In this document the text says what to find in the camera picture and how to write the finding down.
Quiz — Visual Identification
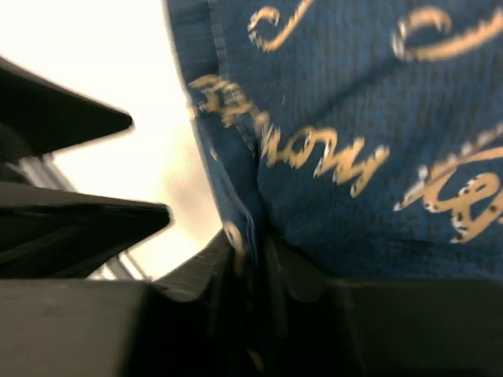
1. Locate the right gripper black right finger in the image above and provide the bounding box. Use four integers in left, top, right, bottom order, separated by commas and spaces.
263, 236, 502, 376

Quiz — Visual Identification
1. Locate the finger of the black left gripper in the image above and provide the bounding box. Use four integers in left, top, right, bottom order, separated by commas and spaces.
1, 182, 170, 279
1, 58, 133, 156

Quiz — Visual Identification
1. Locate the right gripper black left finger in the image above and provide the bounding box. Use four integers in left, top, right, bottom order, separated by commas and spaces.
1, 234, 255, 376

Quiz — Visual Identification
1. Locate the blue pillowcase with gold script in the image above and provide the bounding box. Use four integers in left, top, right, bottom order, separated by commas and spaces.
167, 1, 502, 279

